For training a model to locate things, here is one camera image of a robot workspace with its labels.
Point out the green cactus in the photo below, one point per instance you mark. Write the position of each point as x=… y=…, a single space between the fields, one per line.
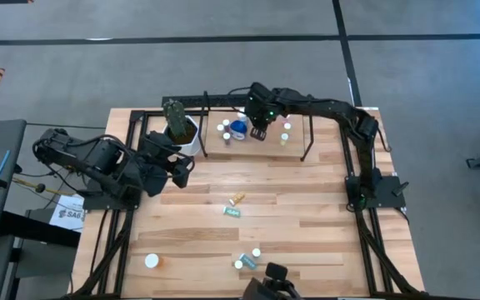
x=175 y=118

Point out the large teal vial white cap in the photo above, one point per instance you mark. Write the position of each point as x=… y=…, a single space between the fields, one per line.
x=248 y=261

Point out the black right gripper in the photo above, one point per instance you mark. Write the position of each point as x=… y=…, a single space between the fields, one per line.
x=263 y=108

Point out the wooden shelf black metal frame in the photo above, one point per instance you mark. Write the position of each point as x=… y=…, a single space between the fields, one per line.
x=265 y=148

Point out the pink vial white cap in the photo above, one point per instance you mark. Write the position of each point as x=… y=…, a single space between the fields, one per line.
x=287 y=126

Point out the blue-lidded white jar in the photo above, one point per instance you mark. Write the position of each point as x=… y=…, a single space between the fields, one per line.
x=238 y=130

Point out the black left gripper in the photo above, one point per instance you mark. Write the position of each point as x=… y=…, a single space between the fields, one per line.
x=152 y=166

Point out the orange vial large white cap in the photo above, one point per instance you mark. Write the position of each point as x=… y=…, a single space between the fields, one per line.
x=151 y=260

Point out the white printed paper sheet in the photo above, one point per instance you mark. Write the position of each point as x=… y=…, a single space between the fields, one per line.
x=69 y=212

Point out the small teal vial white cap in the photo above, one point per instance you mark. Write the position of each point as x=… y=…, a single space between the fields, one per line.
x=220 y=127
x=231 y=212

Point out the white plant pot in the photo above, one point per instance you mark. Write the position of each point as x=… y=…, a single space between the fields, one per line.
x=194 y=143

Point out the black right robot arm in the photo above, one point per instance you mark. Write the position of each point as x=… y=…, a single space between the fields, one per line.
x=327 y=106

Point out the red vial white cap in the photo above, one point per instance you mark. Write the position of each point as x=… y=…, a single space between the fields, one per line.
x=226 y=136
x=226 y=122

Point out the tall yellow vial white cap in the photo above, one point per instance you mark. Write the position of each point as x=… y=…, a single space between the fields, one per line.
x=238 y=264

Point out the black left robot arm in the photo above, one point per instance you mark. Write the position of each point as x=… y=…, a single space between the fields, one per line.
x=98 y=158

